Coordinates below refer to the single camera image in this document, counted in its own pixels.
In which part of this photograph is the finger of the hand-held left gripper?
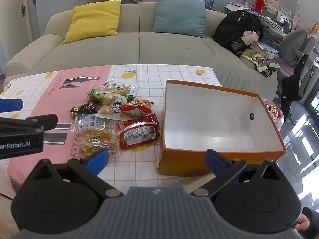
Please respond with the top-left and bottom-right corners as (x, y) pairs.
(0, 99), (23, 113)
(0, 114), (58, 136)

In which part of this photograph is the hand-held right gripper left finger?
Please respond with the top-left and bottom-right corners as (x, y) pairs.
(31, 147), (124, 199)

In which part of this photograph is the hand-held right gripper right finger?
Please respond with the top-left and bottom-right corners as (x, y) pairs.
(190, 149), (282, 198)

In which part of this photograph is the clear yellow cracker packet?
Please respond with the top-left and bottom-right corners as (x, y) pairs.
(72, 113), (120, 157)

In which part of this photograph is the dark brown snack packet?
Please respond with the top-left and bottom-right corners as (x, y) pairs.
(70, 102), (100, 119)

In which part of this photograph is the orange cardboard box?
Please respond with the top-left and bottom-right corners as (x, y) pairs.
(158, 80), (287, 177)

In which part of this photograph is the red sausage packet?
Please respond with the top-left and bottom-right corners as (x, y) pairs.
(115, 113), (160, 150)

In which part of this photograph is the green snack packet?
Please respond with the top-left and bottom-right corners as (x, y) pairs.
(89, 89), (105, 103)

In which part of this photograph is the white potato chip packet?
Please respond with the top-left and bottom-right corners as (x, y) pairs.
(98, 94), (129, 120)

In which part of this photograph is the orange-red snack packet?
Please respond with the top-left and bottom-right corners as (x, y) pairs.
(122, 98), (154, 118)

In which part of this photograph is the white carrot print packet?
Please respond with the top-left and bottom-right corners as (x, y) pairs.
(113, 85), (140, 99)

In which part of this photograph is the person's right forearm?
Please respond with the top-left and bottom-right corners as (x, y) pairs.
(305, 207), (319, 239)

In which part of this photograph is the person's right hand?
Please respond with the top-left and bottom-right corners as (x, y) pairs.
(297, 215), (310, 231)

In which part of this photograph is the red plastic bag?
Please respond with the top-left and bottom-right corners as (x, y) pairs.
(263, 99), (285, 130)

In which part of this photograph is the pink and white printed tablecloth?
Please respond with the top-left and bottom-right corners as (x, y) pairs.
(0, 64), (222, 192)

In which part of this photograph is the printed tote bag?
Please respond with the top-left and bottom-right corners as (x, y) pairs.
(240, 51), (281, 76)

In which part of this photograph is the black garment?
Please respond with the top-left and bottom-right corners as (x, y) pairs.
(282, 52), (311, 117)

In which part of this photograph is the yellow pillow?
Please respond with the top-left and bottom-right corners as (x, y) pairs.
(62, 0), (122, 45)

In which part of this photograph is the beige sofa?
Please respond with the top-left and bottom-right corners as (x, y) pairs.
(4, 4), (278, 100)

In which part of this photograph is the stack of books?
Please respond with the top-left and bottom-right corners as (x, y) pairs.
(249, 41), (280, 59)

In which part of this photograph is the pink cloth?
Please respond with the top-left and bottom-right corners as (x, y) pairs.
(240, 30), (260, 46)

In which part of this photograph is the black backpack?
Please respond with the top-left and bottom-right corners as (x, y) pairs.
(212, 9), (264, 57)

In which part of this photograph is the grey office chair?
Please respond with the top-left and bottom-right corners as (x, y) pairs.
(277, 28), (319, 117)

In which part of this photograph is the blue pillow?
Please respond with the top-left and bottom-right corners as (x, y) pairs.
(152, 0), (207, 38)

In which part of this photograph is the cluttered desk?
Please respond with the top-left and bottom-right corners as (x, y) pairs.
(224, 0), (299, 40)

